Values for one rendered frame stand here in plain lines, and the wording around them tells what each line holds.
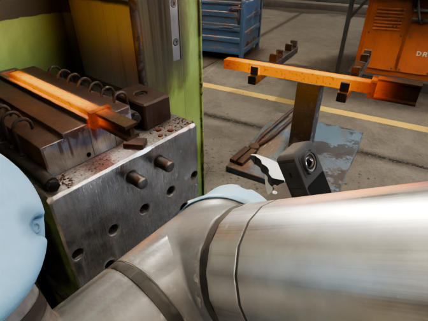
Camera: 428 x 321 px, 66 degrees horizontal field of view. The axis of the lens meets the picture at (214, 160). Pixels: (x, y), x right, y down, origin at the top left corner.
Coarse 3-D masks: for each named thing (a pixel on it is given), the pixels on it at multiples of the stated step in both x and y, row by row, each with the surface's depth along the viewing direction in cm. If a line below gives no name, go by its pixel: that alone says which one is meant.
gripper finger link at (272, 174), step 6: (252, 156) 53; (258, 156) 52; (258, 162) 52; (264, 162) 50; (270, 162) 50; (276, 162) 50; (264, 168) 50; (270, 168) 49; (276, 168) 49; (264, 174) 53; (270, 174) 48; (276, 174) 48; (270, 180) 48; (276, 180) 47; (282, 180) 47; (270, 186) 51; (270, 192) 52
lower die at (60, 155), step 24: (0, 72) 86; (24, 72) 86; (0, 96) 75; (24, 96) 75; (96, 96) 75; (48, 120) 65; (72, 120) 65; (24, 144) 63; (48, 144) 60; (72, 144) 63; (96, 144) 67; (48, 168) 61
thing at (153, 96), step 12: (120, 96) 78; (132, 96) 78; (144, 96) 78; (156, 96) 78; (168, 96) 79; (132, 108) 77; (144, 108) 74; (156, 108) 77; (168, 108) 80; (144, 120) 76; (156, 120) 78
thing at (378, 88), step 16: (224, 64) 84; (240, 64) 82; (256, 64) 80; (272, 64) 80; (304, 80) 76; (320, 80) 74; (336, 80) 72; (352, 80) 71; (368, 80) 71; (384, 80) 68; (400, 80) 68; (368, 96) 70; (384, 96) 70; (400, 96) 68; (416, 96) 67
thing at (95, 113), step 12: (24, 84) 79; (36, 84) 76; (48, 84) 76; (48, 96) 73; (60, 96) 71; (72, 96) 71; (84, 108) 66; (96, 108) 64; (108, 108) 65; (96, 120) 64; (108, 120) 61; (120, 120) 60; (132, 120) 60; (120, 132) 61; (132, 132) 60
